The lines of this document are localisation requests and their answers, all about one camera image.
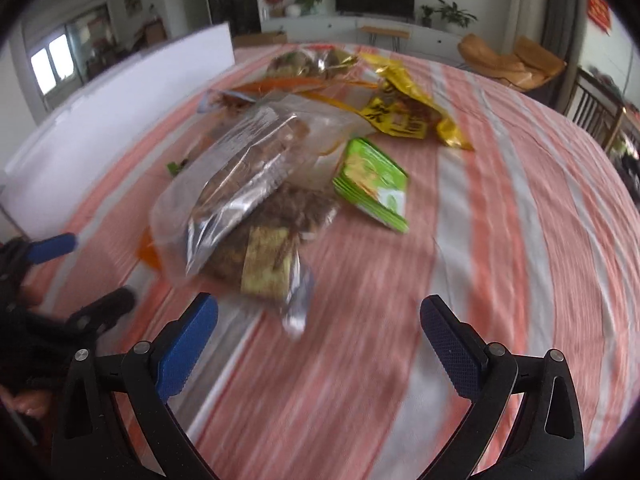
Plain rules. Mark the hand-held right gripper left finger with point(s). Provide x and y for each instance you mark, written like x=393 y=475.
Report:
x=185 y=350

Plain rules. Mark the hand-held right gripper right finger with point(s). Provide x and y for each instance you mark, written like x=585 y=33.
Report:
x=450 y=345

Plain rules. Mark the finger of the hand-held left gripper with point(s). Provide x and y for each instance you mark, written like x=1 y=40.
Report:
x=105 y=310
x=52 y=248

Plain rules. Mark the white cardboard box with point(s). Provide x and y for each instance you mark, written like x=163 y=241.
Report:
x=125 y=110

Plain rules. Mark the clear orange-edged bag brown snacks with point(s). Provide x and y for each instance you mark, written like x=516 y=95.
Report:
x=295 y=200

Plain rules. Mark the orange sausage snack packet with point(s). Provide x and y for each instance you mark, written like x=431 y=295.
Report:
x=230 y=100

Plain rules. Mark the clear bag of round snacks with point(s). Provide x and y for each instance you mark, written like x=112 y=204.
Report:
x=310 y=62

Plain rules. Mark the small olive snack packet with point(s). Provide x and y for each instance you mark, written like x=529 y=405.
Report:
x=265 y=265

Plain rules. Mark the striped pink bedsheet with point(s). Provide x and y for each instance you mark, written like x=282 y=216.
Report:
x=500 y=235

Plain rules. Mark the small green wrapper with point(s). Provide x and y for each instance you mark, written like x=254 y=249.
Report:
x=176 y=166

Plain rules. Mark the silver clear snack packet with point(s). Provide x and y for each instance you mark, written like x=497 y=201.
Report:
x=235 y=180

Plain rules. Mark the stack of green snack packets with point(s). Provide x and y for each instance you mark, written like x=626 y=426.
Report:
x=372 y=182

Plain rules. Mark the bright window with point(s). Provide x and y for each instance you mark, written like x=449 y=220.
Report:
x=50 y=60

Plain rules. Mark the yellow snack bag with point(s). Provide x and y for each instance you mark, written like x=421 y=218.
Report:
x=400 y=110

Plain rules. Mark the dark wooden chair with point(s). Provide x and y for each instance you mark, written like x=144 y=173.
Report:
x=595 y=107

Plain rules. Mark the orange lounge chair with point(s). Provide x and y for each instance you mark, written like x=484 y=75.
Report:
x=510 y=65

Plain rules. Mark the small potted plant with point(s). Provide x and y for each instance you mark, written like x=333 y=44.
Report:
x=426 y=15

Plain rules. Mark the large leafy potted plant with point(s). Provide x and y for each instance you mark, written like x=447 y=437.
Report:
x=455 y=12

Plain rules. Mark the red flower plant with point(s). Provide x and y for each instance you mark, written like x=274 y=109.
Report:
x=275 y=0

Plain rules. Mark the grey curtain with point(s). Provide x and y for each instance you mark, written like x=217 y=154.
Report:
x=562 y=25

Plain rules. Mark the white television cabinet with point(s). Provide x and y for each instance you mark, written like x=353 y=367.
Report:
x=320 y=27

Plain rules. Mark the white curtain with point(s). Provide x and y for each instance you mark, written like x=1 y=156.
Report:
x=527 y=5

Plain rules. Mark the green plant in white pot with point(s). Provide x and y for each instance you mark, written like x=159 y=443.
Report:
x=307 y=2

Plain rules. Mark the red wall hanging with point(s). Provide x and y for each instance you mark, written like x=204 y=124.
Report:
x=598 y=7

